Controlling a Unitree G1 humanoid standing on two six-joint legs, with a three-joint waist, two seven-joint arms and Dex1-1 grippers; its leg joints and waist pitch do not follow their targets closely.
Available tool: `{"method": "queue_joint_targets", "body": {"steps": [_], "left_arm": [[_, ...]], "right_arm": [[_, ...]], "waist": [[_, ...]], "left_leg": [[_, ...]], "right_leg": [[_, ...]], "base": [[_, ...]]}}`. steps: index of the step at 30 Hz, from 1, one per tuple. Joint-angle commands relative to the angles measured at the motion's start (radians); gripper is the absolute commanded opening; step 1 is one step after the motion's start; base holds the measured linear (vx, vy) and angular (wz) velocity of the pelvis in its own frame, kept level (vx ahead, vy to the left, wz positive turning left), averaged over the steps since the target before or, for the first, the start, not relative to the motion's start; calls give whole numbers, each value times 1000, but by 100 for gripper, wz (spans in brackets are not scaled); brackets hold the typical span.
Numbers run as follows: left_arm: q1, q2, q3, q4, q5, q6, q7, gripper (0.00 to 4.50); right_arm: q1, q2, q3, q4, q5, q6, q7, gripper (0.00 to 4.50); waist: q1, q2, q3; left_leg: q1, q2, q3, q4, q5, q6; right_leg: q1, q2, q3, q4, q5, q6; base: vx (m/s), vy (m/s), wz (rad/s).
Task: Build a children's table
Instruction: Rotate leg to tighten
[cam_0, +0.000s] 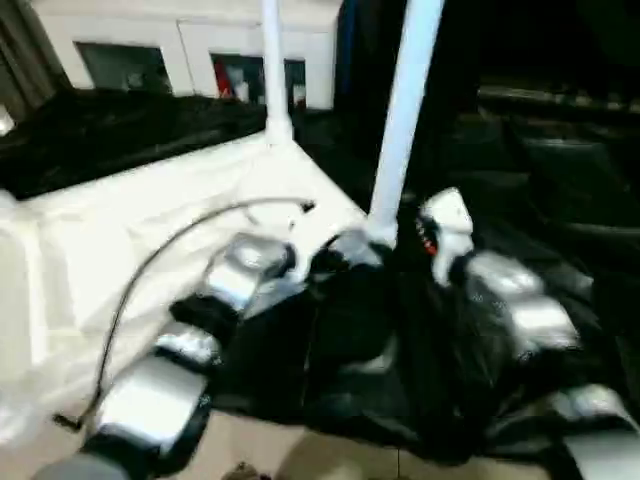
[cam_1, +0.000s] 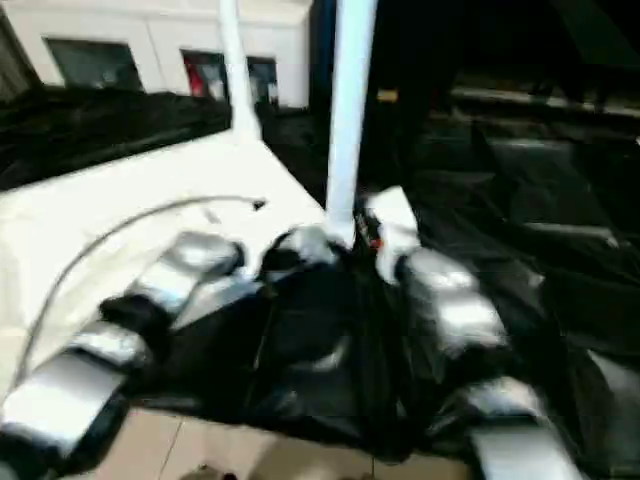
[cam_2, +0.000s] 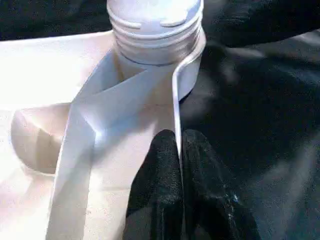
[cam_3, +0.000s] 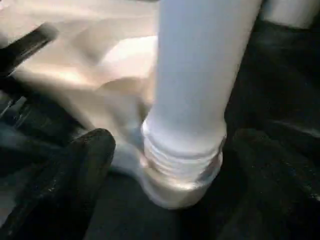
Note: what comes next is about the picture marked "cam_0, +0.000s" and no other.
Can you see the white plastic table leg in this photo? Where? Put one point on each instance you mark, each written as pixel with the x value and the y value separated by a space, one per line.
pixel 407 115
pixel 277 65

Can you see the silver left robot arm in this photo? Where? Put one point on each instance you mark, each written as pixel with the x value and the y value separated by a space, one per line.
pixel 200 310

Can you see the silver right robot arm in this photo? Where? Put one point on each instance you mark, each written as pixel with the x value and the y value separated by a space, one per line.
pixel 525 310

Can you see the black work mat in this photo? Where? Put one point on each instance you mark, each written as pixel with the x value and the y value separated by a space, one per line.
pixel 375 350

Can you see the red package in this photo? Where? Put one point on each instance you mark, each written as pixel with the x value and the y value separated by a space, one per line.
pixel 222 82

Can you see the white glass-door cabinet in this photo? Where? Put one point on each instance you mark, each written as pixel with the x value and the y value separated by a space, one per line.
pixel 200 30

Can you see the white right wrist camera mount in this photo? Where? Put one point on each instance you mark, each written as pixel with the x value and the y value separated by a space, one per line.
pixel 450 220

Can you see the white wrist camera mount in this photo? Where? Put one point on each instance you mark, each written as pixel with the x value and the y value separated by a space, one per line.
pixel 450 220
pixel 285 235

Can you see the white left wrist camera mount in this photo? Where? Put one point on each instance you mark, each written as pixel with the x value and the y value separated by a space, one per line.
pixel 285 235

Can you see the dark metal rail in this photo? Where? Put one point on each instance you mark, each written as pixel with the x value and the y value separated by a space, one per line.
pixel 560 96

